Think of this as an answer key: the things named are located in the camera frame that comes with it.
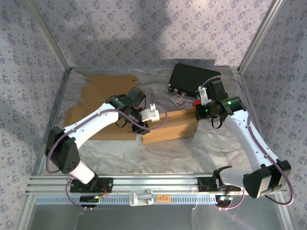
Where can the brown cardboard mailer box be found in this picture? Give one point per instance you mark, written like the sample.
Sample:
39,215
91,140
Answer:
108,83
168,131

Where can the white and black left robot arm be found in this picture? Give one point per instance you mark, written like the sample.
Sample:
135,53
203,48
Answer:
96,119

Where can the small red plastic object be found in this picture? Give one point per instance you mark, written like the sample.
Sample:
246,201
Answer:
197,103

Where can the small patterned card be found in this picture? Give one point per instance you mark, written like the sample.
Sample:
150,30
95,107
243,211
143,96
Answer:
178,100

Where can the marble pattern table cover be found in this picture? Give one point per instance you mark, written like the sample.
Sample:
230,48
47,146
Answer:
144,160

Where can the black hard case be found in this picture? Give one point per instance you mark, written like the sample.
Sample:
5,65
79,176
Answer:
187,76

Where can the white plastic clamp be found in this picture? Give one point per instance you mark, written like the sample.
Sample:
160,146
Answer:
141,197

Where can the orange label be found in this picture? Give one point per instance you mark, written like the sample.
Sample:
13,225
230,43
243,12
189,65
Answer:
163,198

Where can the left controller circuit board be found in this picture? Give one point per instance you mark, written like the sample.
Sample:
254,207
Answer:
90,198

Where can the controller circuit board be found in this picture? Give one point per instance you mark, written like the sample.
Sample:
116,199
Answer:
224,202
90,198

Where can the grey metal panel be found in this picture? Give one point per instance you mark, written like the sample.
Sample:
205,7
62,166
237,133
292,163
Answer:
153,218

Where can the right controller circuit board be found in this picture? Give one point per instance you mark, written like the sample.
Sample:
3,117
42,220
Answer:
224,202

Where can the aluminium side rail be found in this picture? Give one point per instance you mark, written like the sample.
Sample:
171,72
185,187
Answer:
59,100
256,124

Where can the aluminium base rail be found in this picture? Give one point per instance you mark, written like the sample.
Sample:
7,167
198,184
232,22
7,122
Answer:
156,182

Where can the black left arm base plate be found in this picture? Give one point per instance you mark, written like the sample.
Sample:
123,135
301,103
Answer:
106,184

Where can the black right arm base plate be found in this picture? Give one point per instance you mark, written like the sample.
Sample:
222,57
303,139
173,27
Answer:
204,184

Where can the aluminium frame post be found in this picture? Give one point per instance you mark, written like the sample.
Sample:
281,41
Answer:
262,31
47,31

